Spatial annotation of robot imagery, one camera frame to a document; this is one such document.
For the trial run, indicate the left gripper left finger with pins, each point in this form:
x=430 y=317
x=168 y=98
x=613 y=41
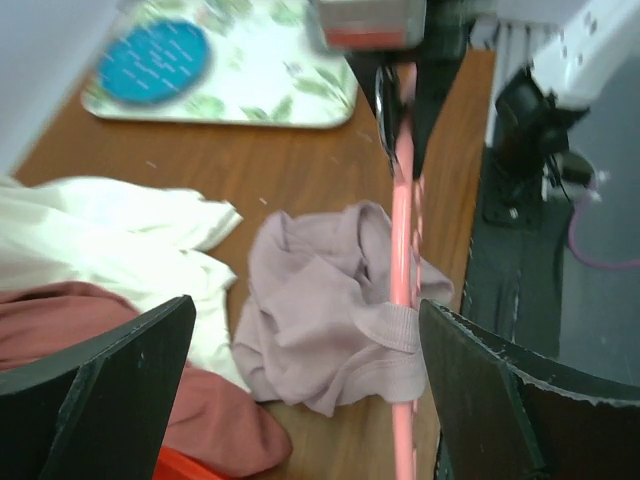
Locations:
x=98 y=409

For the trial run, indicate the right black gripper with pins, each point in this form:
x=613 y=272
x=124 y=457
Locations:
x=439 y=55

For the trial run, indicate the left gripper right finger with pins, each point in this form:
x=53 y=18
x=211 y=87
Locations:
x=509 y=413

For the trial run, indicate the pink plastic hanger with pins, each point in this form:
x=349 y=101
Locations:
x=405 y=241

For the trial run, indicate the mauve tank top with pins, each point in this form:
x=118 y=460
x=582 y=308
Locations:
x=318 y=327

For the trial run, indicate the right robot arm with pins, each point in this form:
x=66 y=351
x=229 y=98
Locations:
x=537 y=107

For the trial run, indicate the red tank top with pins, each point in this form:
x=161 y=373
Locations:
x=212 y=421

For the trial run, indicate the white tank top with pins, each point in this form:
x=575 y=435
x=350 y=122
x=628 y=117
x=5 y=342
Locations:
x=144 y=244

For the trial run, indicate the red plastic tray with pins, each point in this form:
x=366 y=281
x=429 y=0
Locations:
x=172 y=465

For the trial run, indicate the floral serving tray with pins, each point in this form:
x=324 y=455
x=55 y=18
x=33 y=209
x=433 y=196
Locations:
x=265 y=69

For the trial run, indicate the blue dotted plate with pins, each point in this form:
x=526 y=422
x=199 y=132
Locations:
x=154 y=63

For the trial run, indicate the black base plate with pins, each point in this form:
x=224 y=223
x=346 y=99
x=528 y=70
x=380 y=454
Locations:
x=513 y=282

